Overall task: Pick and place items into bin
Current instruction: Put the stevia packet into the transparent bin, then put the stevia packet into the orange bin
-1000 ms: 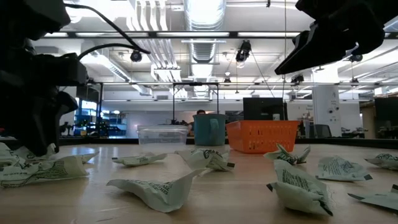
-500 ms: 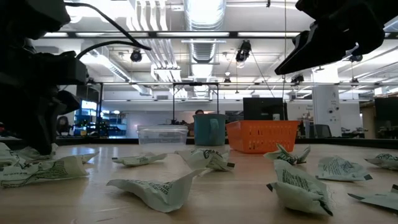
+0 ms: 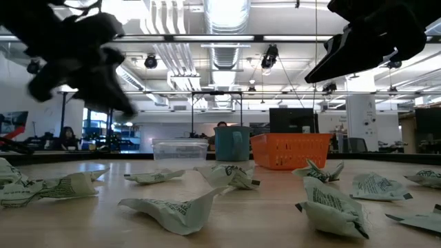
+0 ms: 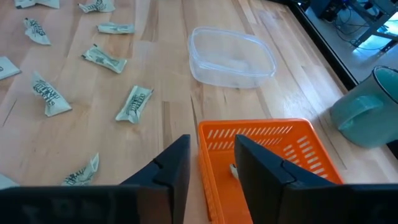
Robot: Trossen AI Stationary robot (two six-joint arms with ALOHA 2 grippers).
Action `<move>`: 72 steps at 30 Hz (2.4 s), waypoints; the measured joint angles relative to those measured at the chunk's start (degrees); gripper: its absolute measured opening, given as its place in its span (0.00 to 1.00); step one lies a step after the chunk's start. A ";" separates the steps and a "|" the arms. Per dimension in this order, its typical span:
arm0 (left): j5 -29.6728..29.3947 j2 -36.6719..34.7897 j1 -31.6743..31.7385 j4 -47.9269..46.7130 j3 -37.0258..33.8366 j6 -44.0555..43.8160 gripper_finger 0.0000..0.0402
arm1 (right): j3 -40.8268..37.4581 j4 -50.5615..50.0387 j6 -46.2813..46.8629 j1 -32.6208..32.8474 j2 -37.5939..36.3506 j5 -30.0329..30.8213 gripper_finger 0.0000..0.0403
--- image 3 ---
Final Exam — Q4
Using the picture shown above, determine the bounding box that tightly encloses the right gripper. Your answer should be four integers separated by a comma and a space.
305, 15, 427, 83

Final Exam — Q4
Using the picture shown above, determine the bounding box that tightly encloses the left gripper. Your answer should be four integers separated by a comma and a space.
44, 12, 139, 120

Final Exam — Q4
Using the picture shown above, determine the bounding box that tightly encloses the white square pillar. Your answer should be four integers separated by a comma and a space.
345, 74, 379, 152

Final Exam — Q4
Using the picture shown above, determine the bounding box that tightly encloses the black monitor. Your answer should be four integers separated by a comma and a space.
269, 107, 320, 134

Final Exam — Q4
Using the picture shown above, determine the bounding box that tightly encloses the dark office chair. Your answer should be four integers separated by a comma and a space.
347, 137, 369, 153

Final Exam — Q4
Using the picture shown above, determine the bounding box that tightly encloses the clear plastic container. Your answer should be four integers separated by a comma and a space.
152, 138, 209, 169

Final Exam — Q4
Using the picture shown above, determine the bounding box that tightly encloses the black cabinet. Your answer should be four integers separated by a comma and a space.
415, 107, 441, 154

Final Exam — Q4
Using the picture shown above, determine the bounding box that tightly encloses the orange plastic basket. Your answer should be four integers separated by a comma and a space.
250, 133, 334, 171

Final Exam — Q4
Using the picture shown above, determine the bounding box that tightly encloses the teal mug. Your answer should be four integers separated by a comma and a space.
213, 125, 252, 162

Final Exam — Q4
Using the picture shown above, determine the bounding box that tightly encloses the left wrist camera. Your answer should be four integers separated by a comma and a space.
27, 57, 81, 103

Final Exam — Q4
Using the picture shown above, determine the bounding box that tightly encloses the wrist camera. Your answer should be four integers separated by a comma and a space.
27, 57, 81, 103
394, 29, 429, 63

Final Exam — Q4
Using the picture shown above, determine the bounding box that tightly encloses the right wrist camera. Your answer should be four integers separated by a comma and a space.
394, 29, 429, 63

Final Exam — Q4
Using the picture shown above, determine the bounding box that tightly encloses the long horizontal metal rail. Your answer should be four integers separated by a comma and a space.
57, 90, 441, 96

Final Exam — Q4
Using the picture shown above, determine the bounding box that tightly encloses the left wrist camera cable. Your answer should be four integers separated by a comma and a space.
61, 0, 104, 18

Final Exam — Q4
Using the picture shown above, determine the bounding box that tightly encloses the black table frame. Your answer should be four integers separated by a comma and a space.
0, 150, 441, 165

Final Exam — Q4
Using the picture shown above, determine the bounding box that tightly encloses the black metal stand frame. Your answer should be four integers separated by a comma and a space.
190, 90, 244, 138

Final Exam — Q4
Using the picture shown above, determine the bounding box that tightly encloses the wall screen with picture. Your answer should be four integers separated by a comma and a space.
0, 110, 30, 138

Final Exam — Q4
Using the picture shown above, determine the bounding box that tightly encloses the silver ceiling air duct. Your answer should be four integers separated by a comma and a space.
203, 0, 252, 72

